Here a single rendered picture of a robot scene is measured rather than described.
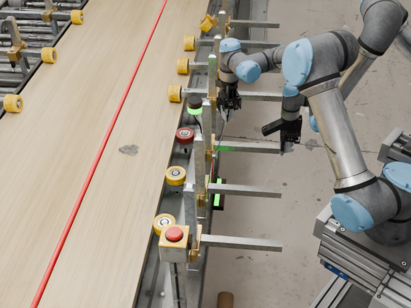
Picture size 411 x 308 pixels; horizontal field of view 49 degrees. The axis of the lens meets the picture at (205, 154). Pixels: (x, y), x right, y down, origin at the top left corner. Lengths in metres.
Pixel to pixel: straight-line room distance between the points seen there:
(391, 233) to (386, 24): 0.63
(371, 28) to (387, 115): 2.33
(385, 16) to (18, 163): 1.45
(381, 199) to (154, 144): 1.00
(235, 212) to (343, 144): 1.68
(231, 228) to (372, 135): 1.38
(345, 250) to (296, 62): 0.66
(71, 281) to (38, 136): 0.78
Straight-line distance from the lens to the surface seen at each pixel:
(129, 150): 1.89
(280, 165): 3.16
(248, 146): 1.96
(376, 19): 1.54
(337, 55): 1.27
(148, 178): 1.77
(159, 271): 1.83
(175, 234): 1.15
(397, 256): 1.44
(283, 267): 2.61
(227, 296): 2.40
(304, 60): 1.21
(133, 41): 2.71
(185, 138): 1.93
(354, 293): 2.35
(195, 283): 1.69
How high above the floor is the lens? 2.13
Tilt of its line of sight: 41 degrees down
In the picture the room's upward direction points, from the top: 1 degrees counter-clockwise
